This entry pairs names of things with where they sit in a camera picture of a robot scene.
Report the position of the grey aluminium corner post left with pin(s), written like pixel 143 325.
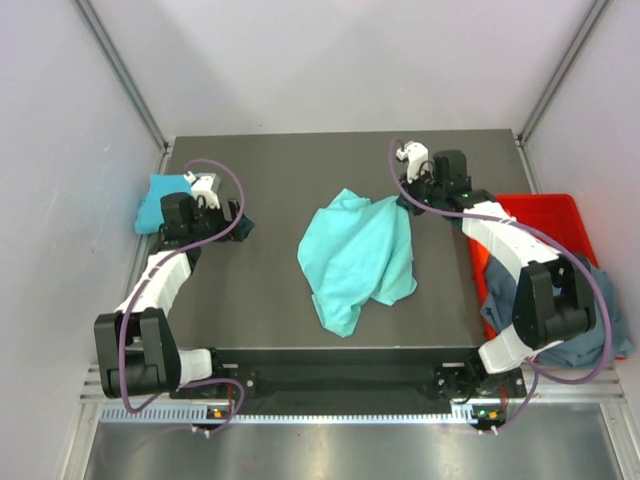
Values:
pixel 105 43

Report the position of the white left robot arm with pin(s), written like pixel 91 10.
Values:
pixel 136 350

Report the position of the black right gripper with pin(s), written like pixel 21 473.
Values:
pixel 409 205

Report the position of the grey aluminium corner post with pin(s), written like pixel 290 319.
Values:
pixel 105 43
pixel 578 41

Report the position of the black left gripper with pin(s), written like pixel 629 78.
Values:
pixel 223 224

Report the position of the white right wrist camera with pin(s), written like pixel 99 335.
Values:
pixel 415 156

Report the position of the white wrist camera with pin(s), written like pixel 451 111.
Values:
pixel 205 189
pixel 415 156

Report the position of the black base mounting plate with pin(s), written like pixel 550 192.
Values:
pixel 396 380

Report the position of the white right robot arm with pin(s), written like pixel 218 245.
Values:
pixel 554 299

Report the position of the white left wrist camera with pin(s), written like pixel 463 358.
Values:
pixel 205 189

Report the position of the red plastic bin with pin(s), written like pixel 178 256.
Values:
pixel 557 216

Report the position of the grey slotted cable duct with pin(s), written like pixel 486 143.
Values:
pixel 203 414

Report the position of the folded blue t-shirt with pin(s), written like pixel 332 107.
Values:
pixel 149 216

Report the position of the grey aluminium corner post right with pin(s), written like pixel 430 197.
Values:
pixel 578 41

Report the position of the teal t-shirt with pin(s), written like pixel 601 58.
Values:
pixel 353 251

